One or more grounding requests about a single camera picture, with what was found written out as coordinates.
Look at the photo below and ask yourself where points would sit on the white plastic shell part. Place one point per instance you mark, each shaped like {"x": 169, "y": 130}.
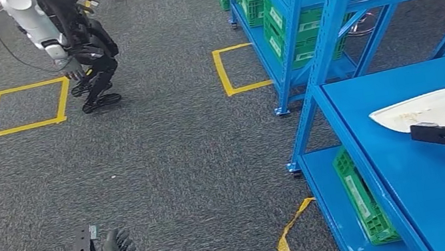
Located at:
{"x": 417, "y": 111}

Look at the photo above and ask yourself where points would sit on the chrome stool base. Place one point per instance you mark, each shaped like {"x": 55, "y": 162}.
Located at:
{"x": 360, "y": 24}

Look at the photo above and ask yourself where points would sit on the yellow floor tape square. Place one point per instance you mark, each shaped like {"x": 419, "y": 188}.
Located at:
{"x": 64, "y": 100}
{"x": 220, "y": 71}

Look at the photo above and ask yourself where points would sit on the black white humanoid robot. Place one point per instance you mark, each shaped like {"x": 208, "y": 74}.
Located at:
{"x": 92, "y": 51}

